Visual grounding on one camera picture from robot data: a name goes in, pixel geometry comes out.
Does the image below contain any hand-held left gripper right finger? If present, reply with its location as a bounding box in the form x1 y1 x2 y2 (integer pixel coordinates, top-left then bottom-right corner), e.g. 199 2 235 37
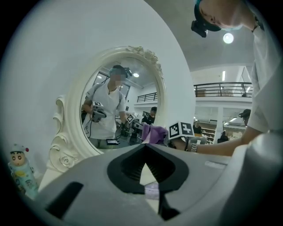
144 143 190 222

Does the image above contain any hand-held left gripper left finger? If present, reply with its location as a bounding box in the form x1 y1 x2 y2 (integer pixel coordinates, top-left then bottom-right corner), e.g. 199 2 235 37
107 143 146 195

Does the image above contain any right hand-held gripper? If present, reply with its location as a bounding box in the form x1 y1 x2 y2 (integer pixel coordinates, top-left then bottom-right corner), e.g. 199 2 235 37
164 121 195 149

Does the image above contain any purple cloth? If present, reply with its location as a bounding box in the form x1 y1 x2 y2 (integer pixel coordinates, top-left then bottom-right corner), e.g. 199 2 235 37
141 123 169 145

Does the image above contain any white ornate vanity mirror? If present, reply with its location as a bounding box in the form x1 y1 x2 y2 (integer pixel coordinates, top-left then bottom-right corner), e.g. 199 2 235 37
45 45 168 177

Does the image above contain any person's right forearm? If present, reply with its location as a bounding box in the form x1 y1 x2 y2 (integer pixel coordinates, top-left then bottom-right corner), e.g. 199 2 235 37
172 126 265 157

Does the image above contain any purple patterned packet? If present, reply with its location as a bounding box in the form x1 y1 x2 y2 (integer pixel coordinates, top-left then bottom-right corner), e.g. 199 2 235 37
144 184 160 200

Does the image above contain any black balcony railing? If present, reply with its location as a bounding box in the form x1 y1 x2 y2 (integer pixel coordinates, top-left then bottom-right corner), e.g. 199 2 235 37
193 82 253 98

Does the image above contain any cartoon figure drink bottle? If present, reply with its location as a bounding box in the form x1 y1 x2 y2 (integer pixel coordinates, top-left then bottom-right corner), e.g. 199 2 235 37
8 143 39 200

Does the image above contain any white t-shirt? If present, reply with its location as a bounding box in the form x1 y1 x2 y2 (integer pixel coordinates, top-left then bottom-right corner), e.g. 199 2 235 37
245 0 283 136

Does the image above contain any round ceiling lamp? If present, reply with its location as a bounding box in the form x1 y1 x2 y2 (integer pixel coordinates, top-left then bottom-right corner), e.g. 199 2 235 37
222 32 234 44

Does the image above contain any black head-mounted camera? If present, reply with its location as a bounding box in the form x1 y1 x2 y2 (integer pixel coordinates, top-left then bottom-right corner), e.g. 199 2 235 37
191 0 222 38

